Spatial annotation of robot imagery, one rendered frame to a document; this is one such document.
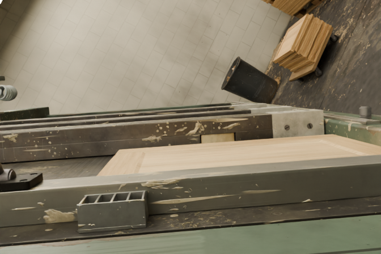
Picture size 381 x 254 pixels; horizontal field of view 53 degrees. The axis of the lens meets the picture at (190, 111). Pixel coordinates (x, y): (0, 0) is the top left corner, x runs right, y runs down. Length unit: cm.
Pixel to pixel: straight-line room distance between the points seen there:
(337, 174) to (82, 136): 61
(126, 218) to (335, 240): 24
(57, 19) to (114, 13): 88
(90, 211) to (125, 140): 50
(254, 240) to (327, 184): 26
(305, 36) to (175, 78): 271
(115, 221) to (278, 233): 21
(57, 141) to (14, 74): 545
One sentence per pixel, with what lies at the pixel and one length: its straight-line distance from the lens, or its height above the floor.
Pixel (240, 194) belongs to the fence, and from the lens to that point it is 46.
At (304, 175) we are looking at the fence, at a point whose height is 108.
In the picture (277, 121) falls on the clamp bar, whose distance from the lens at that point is 93.
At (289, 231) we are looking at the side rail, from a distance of 25.
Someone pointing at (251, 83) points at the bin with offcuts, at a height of 36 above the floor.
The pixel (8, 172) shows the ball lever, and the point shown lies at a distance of 50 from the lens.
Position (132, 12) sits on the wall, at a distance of 638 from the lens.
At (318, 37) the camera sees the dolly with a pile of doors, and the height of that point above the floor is 20.
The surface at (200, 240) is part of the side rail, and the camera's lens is 24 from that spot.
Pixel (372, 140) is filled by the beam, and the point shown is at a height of 89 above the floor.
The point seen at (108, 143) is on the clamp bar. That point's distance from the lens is 92.
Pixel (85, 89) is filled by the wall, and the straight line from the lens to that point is 611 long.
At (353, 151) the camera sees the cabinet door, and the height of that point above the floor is 94.
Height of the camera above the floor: 127
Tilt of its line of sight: 4 degrees down
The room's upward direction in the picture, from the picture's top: 63 degrees counter-clockwise
